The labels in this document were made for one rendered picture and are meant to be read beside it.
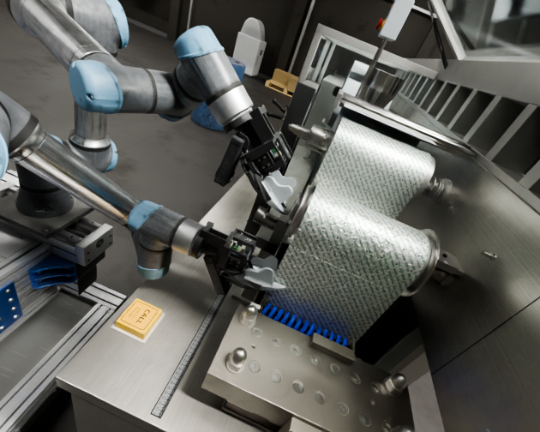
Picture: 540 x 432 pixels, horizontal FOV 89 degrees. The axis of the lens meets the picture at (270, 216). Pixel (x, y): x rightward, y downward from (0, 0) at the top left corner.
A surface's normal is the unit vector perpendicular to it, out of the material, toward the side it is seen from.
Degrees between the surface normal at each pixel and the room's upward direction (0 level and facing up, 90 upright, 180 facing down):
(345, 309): 90
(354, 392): 0
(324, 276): 90
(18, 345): 0
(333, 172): 92
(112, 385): 0
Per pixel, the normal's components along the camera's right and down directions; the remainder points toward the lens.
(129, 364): 0.33, -0.77
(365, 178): -0.26, 0.51
